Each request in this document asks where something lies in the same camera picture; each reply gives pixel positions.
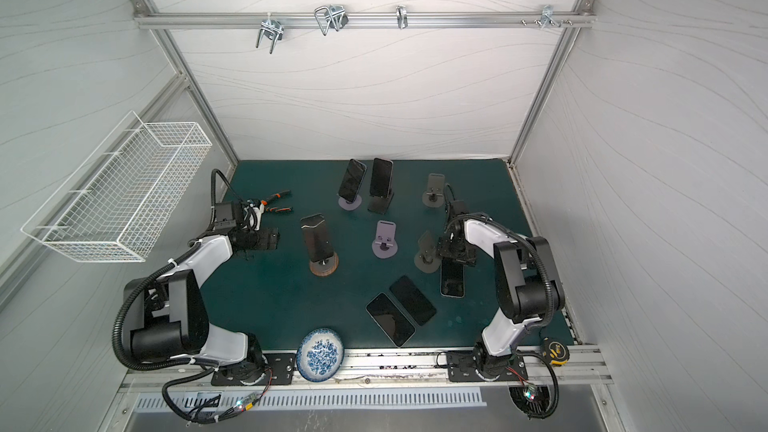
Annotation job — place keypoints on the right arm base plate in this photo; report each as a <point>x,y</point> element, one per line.
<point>464,366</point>

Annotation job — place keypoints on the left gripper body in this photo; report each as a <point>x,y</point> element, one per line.
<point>258,239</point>

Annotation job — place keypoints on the purple stand back left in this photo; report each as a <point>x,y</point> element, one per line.
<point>350,205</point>

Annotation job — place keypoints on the wooden base phone stand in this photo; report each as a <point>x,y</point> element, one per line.
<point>325,267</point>

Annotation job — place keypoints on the yellow black tape measure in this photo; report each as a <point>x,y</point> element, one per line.
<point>554,352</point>

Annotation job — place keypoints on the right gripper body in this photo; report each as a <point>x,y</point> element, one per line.
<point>459,253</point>

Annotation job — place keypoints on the white wire basket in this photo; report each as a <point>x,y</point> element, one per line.
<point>114,206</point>

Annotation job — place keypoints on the blue white patterned plate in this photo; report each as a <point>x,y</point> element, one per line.
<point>320,355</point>

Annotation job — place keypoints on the metal clamp left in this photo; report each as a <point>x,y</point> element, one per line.
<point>271,31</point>

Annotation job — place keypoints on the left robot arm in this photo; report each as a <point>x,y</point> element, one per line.
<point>163,321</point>

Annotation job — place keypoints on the purple phone stand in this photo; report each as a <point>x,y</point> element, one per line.
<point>384,245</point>

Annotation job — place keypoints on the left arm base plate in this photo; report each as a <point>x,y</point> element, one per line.
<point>273,368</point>

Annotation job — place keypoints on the aluminium crossbar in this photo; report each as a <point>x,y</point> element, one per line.
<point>357,20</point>

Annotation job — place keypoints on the grey stand front right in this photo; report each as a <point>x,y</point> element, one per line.
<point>427,259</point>

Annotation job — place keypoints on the metal bracket right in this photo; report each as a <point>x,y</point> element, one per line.
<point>547,19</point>

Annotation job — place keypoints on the metal clamp small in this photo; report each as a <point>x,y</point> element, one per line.
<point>401,17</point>

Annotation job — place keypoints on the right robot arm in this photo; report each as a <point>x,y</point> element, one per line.
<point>528,289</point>

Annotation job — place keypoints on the grey stand back right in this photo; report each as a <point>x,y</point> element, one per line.
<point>434,197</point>

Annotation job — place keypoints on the orange handled pliers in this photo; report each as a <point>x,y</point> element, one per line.
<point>268,205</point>

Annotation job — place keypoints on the white vent grille strip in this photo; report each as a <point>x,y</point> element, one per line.
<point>326,399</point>

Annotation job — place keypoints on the metal clamp centre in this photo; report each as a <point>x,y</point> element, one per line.
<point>331,17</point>

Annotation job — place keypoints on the black phone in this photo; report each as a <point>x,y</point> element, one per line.
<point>452,282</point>
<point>390,320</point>
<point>413,300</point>
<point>352,180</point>
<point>316,237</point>
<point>381,178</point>

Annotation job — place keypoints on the black stand back centre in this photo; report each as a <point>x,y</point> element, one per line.
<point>380,205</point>

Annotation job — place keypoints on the grey stand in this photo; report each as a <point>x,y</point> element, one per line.
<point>434,197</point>
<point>427,259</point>

